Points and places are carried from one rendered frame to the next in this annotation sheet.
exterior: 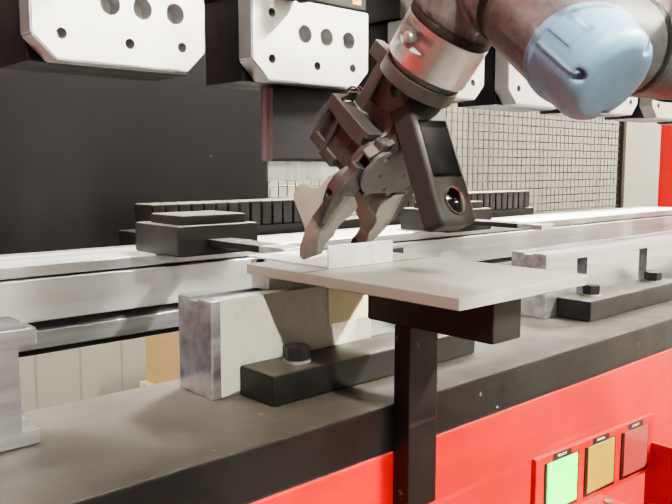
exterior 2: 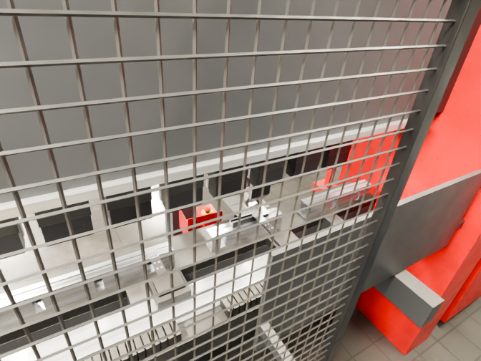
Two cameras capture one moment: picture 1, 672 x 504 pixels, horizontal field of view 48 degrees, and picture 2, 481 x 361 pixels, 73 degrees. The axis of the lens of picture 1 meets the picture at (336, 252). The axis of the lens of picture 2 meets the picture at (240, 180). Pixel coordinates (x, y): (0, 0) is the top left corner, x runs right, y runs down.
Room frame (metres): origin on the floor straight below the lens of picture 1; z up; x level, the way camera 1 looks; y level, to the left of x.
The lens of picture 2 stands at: (2.03, 0.13, 1.95)
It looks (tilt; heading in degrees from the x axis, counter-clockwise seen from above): 32 degrees down; 189
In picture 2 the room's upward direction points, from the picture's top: 5 degrees clockwise
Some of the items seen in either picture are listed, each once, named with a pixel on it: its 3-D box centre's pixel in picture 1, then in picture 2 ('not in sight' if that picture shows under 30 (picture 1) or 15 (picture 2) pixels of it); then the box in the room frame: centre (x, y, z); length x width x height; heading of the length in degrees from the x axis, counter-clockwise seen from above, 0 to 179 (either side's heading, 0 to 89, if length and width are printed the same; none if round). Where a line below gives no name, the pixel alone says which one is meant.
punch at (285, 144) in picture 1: (304, 135); (259, 190); (0.80, 0.03, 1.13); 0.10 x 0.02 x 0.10; 132
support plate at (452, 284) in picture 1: (407, 273); (240, 197); (0.69, -0.07, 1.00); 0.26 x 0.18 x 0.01; 42
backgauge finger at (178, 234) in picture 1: (228, 235); (275, 231); (0.92, 0.13, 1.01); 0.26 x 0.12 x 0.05; 42
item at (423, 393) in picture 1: (438, 400); not in sight; (0.66, -0.09, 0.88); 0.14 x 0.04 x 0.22; 42
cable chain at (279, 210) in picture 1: (245, 212); (269, 287); (1.24, 0.15, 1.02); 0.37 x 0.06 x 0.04; 132
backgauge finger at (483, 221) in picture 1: (480, 217); (162, 272); (1.27, -0.24, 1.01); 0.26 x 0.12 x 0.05; 42
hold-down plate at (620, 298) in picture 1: (623, 297); not in sight; (1.16, -0.45, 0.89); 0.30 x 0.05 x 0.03; 132
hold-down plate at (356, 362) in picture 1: (369, 358); not in sight; (0.78, -0.04, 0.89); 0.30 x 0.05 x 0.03; 132
